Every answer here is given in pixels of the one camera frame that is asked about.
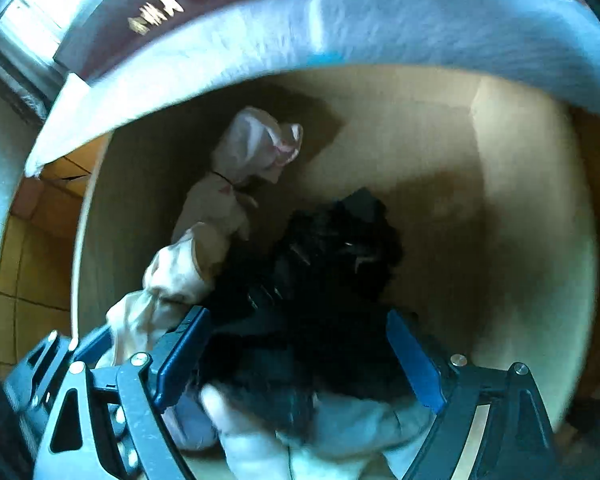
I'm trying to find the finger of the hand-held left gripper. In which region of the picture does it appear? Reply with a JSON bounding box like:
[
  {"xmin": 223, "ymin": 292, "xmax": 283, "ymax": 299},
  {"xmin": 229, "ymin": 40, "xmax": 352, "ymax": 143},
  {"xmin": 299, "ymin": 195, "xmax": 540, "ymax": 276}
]
[{"xmin": 2, "ymin": 331, "xmax": 81, "ymax": 411}]

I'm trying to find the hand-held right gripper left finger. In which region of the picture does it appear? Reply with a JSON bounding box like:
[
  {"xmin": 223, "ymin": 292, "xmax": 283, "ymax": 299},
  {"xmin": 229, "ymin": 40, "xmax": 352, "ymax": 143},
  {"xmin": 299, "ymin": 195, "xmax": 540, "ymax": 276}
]
[{"xmin": 32, "ymin": 305, "xmax": 213, "ymax": 480}]

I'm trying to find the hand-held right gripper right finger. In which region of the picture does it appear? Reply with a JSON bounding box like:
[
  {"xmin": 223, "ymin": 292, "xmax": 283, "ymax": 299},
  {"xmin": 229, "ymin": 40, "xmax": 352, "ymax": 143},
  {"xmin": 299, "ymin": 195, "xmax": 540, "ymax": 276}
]
[{"xmin": 385, "ymin": 309, "xmax": 556, "ymax": 480}]

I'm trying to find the cream white garment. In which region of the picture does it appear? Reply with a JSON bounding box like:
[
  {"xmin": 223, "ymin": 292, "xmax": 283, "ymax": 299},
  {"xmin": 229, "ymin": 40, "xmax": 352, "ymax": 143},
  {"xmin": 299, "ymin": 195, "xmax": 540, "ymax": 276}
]
[{"xmin": 105, "ymin": 222, "xmax": 231, "ymax": 366}]

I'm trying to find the black underwear bundle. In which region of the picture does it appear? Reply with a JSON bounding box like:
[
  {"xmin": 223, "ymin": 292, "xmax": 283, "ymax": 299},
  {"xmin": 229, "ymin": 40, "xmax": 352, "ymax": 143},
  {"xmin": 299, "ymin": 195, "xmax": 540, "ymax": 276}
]
[{"xmin": 195, "ymin": 187, "xmax": 431, "ymax": 436}]

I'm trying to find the light wooden drawer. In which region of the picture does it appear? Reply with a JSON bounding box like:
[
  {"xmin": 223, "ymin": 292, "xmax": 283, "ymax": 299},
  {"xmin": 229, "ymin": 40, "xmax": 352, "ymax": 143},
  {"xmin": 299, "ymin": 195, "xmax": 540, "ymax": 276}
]
[{"xmin": 72, "ymin": 62, "xmax": 600, "ymax": 480}]

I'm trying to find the pinkish white tied underwear roll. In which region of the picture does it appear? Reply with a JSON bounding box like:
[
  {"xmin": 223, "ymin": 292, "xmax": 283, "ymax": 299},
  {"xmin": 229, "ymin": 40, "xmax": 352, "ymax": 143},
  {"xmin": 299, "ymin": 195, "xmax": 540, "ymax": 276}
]
[{"xmin": 172, "ymin": 106, "xmax": 305, "ymax": 241}]

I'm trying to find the white cloth with pink edge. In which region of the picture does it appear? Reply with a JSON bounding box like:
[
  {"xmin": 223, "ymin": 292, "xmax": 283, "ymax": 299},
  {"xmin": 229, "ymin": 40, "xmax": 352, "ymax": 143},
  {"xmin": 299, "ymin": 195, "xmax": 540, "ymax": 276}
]
[{"xmin": 200, "ymin": 385, "xmax": 436, "ymax": 480}]

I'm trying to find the bright window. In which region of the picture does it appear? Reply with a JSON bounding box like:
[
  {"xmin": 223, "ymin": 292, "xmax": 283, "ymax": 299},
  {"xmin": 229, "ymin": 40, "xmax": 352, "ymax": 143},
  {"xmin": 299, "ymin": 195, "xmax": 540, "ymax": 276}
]
[{"xmin": 0, "ymin": 0, "xmax": 111, "ymax": 61}]

